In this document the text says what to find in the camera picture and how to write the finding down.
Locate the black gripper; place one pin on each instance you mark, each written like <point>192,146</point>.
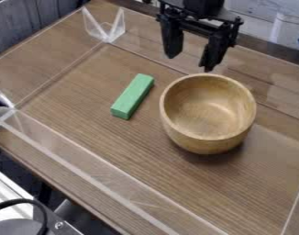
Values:
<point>201,17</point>

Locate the green rectangular block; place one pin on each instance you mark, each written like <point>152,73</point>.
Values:
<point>129,99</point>

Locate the brown wooden bowl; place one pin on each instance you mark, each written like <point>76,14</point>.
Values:
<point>207,112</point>

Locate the white bin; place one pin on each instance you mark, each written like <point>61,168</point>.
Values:
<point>284,33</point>

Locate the clear acrylic enclosure wall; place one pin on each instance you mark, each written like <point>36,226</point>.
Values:
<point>117,166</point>

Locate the grey metal bracket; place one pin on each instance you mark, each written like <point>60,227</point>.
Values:
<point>61,219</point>

